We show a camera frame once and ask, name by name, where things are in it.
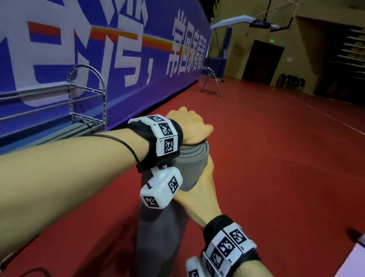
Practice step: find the folding chair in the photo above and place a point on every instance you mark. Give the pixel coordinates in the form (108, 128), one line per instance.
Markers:
(213, 79)

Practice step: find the person's right hand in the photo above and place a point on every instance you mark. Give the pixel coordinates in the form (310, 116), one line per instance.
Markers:
(200, 201)

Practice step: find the dark doorway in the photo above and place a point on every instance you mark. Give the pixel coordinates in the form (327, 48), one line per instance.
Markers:
(262, 63)

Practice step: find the person's left fingers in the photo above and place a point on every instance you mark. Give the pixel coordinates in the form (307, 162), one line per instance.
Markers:
(206, 133)

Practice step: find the grey metal rack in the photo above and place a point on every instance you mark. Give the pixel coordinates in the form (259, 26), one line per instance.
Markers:
(88, 99)

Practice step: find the row of black chairs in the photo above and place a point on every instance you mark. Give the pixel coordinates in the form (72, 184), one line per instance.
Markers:
(290, 81)

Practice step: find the person's left forearm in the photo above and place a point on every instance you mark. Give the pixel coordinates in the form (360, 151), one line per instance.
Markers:
(48, 190)

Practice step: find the large blue printed banner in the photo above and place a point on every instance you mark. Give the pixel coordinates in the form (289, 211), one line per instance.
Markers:
(82, 33)

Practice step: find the person's right fingers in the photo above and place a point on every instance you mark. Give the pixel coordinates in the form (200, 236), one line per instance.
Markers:
(208, 172)

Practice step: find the grey yoga mat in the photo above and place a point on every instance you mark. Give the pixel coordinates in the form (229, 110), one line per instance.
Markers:
(158, 239)

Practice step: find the black marker wristband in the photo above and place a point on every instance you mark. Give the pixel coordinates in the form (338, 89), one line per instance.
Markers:
(166, 138)
(228, 244)

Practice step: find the person's left hand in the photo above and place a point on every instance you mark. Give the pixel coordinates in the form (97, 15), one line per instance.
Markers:
(189, 126)

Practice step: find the basketball hoop stand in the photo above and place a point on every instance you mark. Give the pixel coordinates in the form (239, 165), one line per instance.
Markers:
(241, 22)

